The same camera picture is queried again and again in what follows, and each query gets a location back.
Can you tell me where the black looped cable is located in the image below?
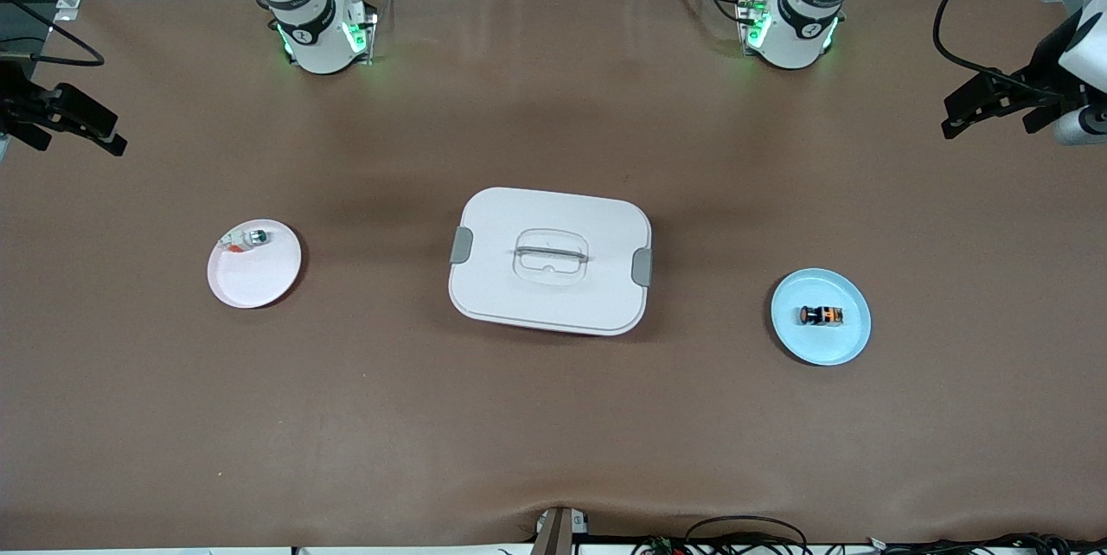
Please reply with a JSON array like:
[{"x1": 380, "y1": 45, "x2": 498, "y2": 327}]
[{"x1": 683, "y1": 515, "x2": 810, "y2": 555}]

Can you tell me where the brown camera mount bracket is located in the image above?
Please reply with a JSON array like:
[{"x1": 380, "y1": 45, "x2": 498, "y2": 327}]
[{"x1": 531, "y1": 506, "x2": 591, "y2": 555}]

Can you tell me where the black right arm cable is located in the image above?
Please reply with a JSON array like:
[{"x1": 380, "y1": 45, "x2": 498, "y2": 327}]
[{"x1": 0, "y1": 0, "x2": 106, "y2": 68}]

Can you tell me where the pale pink round plate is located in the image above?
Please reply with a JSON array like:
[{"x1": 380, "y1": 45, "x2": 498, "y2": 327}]
[{"x1": 207, "y1": 219, "x2": 303, "y2": 309}]

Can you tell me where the light blue round plate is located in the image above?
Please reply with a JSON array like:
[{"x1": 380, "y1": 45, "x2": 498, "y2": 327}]
[{"x1": 771, "y1": 268, "x2": 873, "y2": 367}]

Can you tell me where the white green push-button switch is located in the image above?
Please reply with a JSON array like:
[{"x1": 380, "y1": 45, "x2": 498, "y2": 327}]
[{"x1": 220, "y1": 228, "x2": 270, "y2": 254}]

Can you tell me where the black cable bundle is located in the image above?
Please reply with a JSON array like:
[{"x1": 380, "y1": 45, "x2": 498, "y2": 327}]
[{"x1": 865, "y1": 533, "x2": 1107, "y2": 555}]

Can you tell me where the white lidded storage box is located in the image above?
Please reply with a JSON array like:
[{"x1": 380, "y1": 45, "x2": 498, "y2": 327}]
[{"x1": 448, "y1": 187, "x2": 654, "y2": 337}]

